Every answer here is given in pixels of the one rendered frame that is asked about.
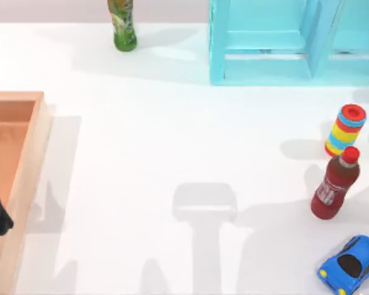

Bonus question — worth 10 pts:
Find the light blue rack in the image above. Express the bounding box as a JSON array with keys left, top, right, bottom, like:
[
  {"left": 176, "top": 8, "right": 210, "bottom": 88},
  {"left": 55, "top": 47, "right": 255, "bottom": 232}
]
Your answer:
[{"left": 208, "top": 0, "right": 369, "bottom": 87}]

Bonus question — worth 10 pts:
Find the green bottle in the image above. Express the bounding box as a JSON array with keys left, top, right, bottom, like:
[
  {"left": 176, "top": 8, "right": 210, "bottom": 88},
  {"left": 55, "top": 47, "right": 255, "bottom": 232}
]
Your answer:
[{"left": 106, "top": 0, "right": 138, "bottom": 52}]

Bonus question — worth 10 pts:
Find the red bottle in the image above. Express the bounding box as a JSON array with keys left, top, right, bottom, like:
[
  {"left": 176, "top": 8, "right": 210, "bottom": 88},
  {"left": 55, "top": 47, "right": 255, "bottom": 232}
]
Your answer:
[{"left": 311, "top": 146, "right": 361, "bottom": 221}]

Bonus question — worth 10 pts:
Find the stack of coloured rings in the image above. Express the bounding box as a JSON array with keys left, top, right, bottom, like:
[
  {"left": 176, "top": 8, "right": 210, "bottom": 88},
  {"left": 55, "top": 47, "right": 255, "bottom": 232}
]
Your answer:
[{"left": 324, "top": 104, "right": 367, "bottom": 158}]

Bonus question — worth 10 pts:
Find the salmon shallow box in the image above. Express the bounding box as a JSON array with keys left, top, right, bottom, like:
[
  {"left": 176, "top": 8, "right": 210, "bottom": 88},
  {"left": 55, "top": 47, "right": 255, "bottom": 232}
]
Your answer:
[{"left": 0, "top": 91, "right": 54, "bottom": 295}]

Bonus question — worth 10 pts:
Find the blue toy car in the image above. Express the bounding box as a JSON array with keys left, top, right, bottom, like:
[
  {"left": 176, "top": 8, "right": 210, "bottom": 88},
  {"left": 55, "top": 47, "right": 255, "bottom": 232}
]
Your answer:
[{"left": 317, "top": 235, "right": 369, "bottom": 295}]

